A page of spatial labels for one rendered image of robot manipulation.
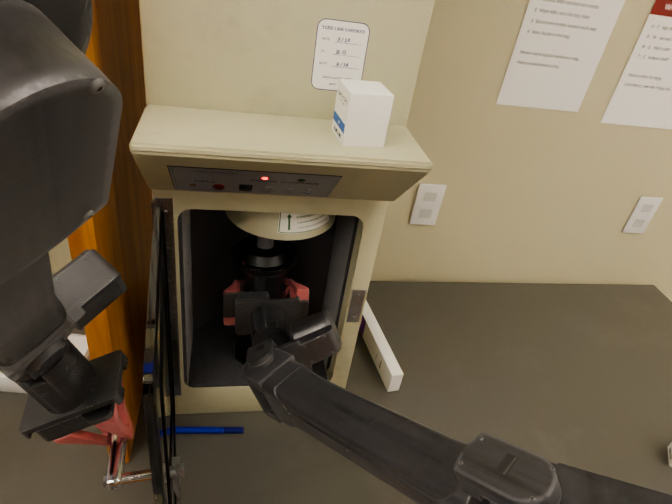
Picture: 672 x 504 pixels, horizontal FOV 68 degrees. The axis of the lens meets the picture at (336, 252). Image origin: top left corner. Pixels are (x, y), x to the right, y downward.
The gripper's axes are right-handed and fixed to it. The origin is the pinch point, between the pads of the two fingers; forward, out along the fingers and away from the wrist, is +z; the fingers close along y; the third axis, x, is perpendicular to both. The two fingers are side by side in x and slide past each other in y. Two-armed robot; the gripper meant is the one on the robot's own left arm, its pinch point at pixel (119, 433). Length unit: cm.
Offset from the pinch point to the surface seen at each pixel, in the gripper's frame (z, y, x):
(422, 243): 42, -55, -60
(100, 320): -5.8, 0.6, -13.6
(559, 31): -1, -92, -58
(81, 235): -18.0, -4.1, -13.8
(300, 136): -20.0, -31.2, -14.3
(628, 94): 18, -108, -56
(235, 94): -24.4, -25.8, -21.4
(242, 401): 28.1, -6.1, -20.7
